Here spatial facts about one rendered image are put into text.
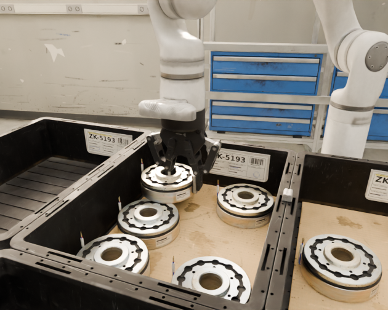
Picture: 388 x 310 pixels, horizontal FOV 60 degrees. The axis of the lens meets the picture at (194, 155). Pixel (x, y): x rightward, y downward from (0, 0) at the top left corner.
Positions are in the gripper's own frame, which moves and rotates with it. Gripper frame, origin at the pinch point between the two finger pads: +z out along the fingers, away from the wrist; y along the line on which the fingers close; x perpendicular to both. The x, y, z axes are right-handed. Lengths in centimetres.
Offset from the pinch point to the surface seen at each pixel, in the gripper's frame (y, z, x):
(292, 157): -18.0, -4.5, -7.8
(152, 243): -0.2, 4.3, 13.2
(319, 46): -15, -5, -183
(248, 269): -15.1, 5.6, 11.8
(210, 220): -6.1, 5.5, 2.5
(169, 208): 0.4, 2.7, 5.6
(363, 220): -31.6, 5.6, -7.5
